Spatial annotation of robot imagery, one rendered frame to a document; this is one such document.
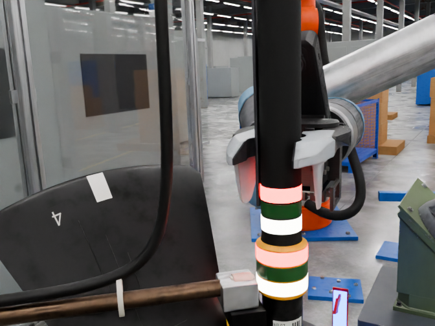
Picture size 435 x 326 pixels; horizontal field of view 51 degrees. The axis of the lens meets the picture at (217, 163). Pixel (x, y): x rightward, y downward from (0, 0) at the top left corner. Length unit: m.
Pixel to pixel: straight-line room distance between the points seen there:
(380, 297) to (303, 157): 0.89
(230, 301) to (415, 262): 0.75
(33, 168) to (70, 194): 0.66
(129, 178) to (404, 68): 0.44
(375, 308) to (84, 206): 0.82
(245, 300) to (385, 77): 0.45
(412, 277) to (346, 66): 0.55
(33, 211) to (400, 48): 0.54
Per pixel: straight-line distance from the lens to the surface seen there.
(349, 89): 0.72
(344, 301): 0.79
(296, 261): 0.38
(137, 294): 0.38
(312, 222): 4.34
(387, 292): 1.22
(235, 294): 0.38
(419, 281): 1.11
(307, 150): 0.34
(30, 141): 1.12
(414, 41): 0.74
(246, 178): 0.39
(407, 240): 1.08
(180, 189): 0.49
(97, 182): 0.48
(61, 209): 0.47
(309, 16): 4.34
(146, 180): 0.49
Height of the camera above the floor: 1.55
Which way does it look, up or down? 12 degrees down
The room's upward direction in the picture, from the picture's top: 2 degrees counter-clockwise
